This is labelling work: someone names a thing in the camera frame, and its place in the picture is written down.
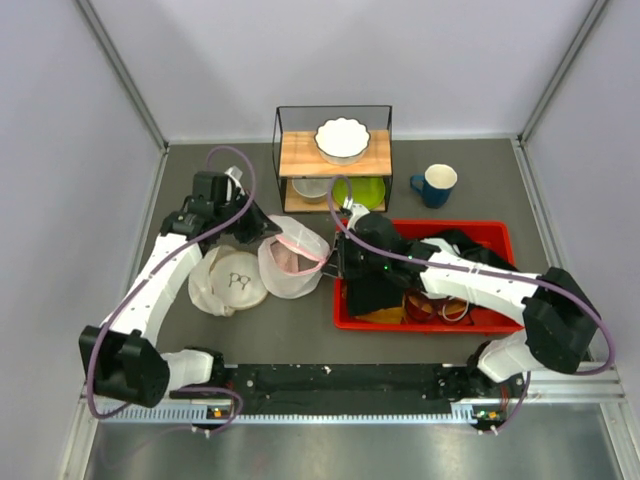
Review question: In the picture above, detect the black wire wooden shelf rack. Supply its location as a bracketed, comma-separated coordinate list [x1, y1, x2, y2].
[272, 104, 393, 214]

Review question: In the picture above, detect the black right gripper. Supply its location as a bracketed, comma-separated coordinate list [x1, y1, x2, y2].
[322, 231, 390, 280]

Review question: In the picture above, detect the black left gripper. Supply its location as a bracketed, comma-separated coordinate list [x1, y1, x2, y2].
[214, 188, 280, 245]

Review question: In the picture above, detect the red plastic bin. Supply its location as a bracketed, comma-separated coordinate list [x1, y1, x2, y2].
[333, 219, 522, 336]

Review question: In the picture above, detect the grey metal bowl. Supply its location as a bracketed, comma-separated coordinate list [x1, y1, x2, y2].
[292, 178, 330, 203]

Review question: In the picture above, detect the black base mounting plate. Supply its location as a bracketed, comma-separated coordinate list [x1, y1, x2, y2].
[223, 364, 524, 415]

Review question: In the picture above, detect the white mesh laundry bag pink zipper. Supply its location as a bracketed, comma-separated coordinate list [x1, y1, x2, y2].
[257, 215, 330, 300]

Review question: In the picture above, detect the aluminium frame rail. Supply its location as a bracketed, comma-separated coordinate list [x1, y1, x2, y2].
[95, 364, 624, 427]

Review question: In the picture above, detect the blue mug white interior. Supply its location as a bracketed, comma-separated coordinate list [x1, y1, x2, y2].
[409, 164, 458, 209]

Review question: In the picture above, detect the white scalloped bowl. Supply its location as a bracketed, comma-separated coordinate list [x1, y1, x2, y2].
[314, 117, 371, 166]

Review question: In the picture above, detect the green plate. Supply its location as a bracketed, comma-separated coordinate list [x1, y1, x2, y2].
[332, 177, 386, 210]

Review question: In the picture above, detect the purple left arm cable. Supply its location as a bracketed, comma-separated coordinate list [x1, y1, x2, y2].
[85, 145, 257, 435]

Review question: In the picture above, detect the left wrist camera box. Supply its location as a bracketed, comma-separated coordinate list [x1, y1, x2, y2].
[225, 166, 245, 193]

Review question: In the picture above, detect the cream mesh laundry bag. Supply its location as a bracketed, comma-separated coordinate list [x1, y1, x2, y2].
[188, 245, 268, 317]

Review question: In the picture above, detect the black garment in bin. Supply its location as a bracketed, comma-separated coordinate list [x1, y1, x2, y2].
[346, 275, 404, 317]

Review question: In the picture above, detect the white bra in bin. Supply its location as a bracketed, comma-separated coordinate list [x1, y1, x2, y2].
[420, 237, 460, 257]

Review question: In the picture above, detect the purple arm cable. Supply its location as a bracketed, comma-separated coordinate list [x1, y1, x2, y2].
[327, 175, 617, 435]
[85, 145, 257, 435]

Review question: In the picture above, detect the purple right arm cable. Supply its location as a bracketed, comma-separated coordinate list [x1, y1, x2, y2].
[327, 175, 617, 435]

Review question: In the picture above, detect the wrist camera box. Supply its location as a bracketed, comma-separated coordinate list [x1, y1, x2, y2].
[225, 166, 245, 193]
[340, 198, 371, 229]

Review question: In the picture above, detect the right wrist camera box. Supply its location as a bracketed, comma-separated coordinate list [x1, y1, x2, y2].
[340, 198, 371, 229]

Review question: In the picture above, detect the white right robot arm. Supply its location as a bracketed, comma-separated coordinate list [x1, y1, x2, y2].
[336, 212, 599, 396]

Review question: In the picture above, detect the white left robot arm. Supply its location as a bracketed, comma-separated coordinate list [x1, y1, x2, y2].
[79, 167, 281, 408]

